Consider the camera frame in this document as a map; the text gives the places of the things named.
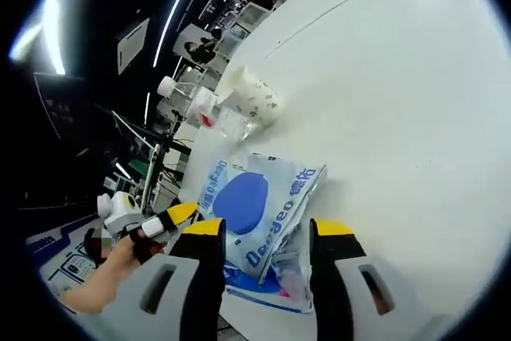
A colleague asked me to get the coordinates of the white standing poster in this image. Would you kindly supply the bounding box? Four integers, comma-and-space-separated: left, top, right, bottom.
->
174, 23, 217, 67

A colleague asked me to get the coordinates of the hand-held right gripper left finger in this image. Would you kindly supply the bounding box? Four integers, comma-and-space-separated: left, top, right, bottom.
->
137, 216, 228, 341

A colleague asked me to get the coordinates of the large white wet wipes pack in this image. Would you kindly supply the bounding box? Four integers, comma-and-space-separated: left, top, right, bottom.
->
200, 152, 329, 280

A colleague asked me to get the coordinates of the ceiling air vent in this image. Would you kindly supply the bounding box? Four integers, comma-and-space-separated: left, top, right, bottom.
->
117, 17, 152, 75

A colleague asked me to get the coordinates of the white paper cup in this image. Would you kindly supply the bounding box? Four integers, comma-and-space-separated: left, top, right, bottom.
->
227, 64, 287, 127

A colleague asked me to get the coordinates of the white table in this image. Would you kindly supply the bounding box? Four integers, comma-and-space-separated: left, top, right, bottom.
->
175, 0, 509, 338

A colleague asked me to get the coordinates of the blue white printed board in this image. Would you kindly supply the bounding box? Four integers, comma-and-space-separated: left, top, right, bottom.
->
26, 224, 105, 303

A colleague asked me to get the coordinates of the person's left hand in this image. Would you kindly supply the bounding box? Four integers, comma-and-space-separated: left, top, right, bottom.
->
113, 228, 167, 268

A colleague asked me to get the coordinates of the small blue wipes pack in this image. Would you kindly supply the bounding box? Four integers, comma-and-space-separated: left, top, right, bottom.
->
224, 244, 317, 315

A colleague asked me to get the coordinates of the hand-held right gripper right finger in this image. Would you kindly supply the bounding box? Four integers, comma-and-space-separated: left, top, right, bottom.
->
309, 216, 405, 341

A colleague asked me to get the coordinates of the clear plastic bottle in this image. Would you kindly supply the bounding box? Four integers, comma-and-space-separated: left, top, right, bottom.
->
156, 76, 256, 143

